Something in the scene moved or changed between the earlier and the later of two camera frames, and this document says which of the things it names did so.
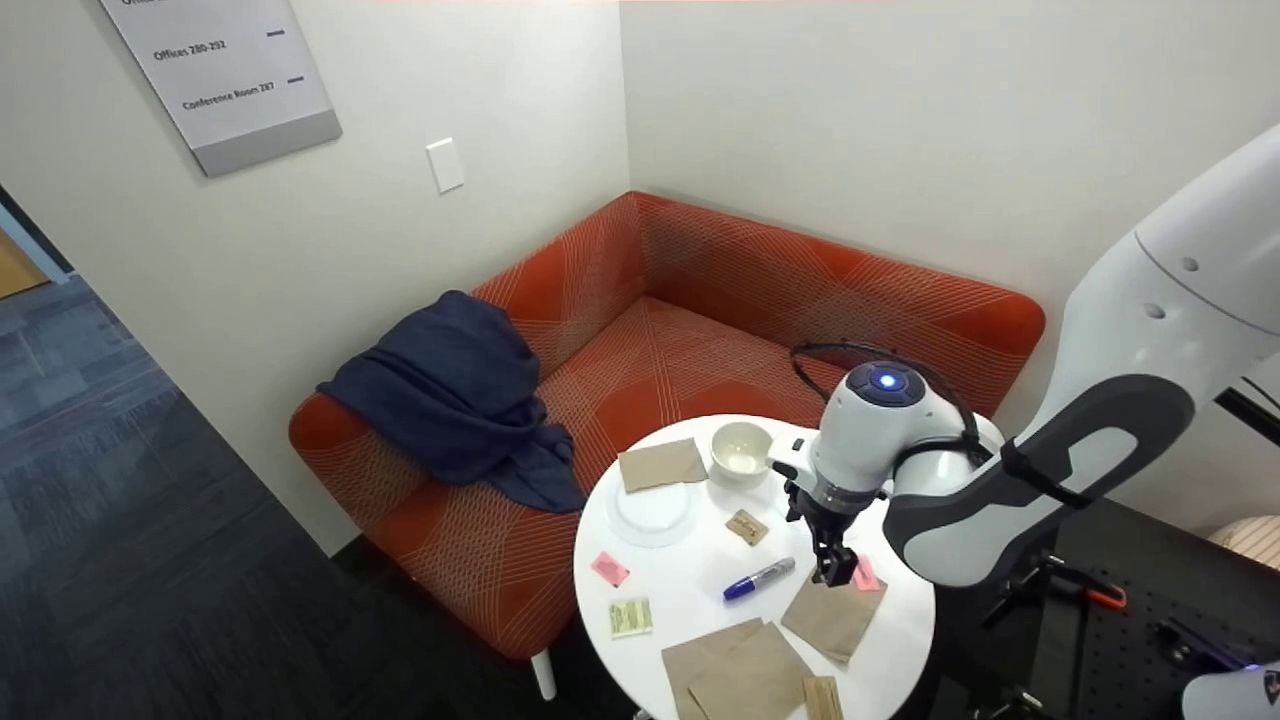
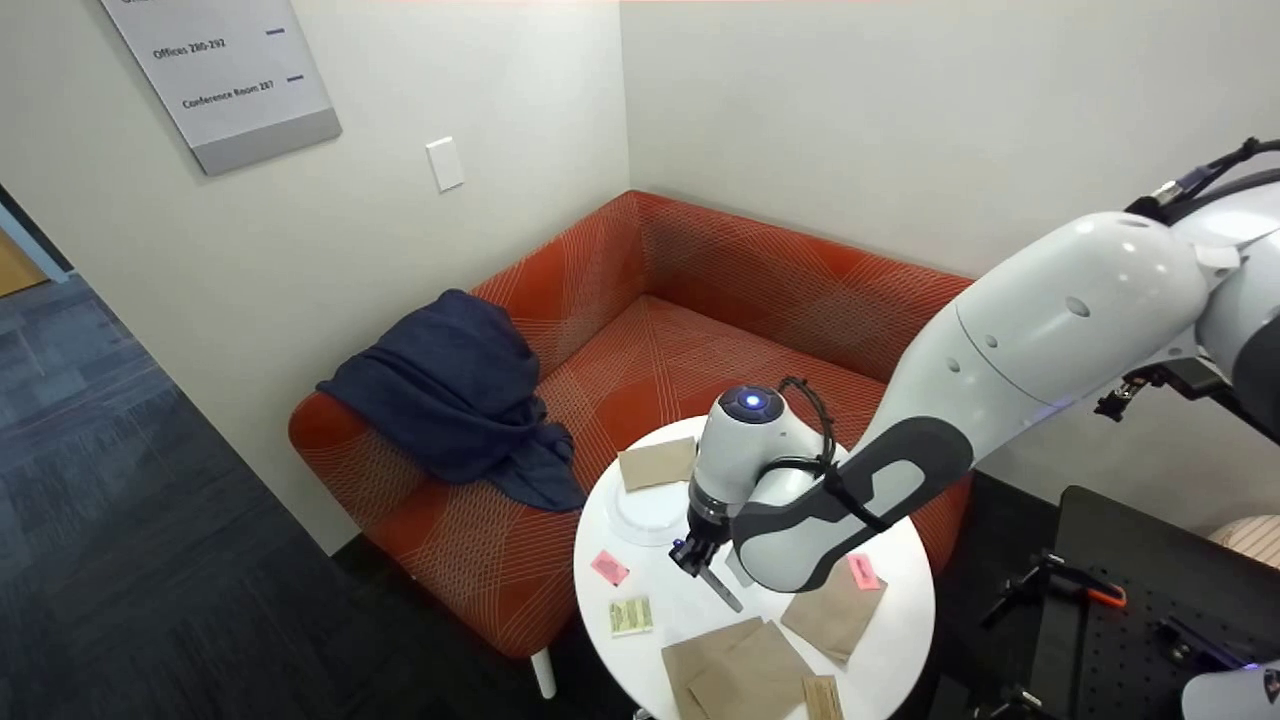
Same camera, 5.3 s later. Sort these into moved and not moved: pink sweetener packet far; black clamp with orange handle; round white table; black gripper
Moved: black gripper
Not moved: pink sweetener packet far; black clamp with orange handle; round white table
